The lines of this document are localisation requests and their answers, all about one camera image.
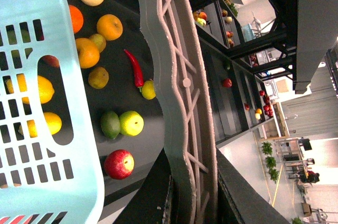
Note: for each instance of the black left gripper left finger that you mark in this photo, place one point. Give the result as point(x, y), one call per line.
point(152, 203)

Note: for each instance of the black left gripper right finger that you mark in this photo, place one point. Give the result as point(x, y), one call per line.
point(238, 202)

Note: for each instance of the yellow lemon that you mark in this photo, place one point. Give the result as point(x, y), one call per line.
point(53, 122)
point(45, 87)

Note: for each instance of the red apple bottom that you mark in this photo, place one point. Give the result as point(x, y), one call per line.
point(119, 164)

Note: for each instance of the red apple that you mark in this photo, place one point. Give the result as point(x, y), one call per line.
point(51, 60)
point(119, 164)

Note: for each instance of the green apple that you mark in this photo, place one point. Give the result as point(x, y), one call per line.
point(131, 123)

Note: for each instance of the yellow green fruit by chili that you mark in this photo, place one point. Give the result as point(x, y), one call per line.
point(148, 91)

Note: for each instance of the red chili pepper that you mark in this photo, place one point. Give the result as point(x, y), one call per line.
point(138, 74)

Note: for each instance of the brown kiwi lower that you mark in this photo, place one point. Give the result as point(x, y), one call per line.
point(98, 78)

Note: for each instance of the brown kiwi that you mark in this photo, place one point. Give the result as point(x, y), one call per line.
point(99, 41)
point(98, 78)

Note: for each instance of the yellow orange centre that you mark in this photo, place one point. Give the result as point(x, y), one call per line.
point(88, 53)

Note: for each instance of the brown kiwi upper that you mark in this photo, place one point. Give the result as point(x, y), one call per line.
point(99, 41)

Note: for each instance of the red apple centre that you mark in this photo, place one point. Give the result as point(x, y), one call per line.
point(51, 60)

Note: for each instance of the yellow orange apple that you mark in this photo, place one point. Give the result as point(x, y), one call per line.
point(110, 27)

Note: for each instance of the orange tangerine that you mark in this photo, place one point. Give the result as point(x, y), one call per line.
point(76, 18)

